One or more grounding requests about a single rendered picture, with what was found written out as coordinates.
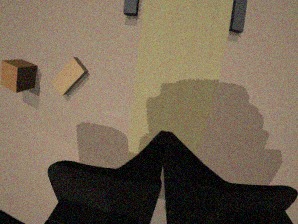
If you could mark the tan rectangular block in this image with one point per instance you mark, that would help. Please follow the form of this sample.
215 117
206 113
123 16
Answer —
70 76

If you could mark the pale yellow strip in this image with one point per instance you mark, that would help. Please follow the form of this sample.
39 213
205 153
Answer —
180 55

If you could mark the small brown cube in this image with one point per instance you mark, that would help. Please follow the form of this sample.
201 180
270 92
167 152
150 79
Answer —
18 75

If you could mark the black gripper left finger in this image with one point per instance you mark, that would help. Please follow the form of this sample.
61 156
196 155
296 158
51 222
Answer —
132 189

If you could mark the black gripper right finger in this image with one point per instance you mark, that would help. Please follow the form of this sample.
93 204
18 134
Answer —
194 194

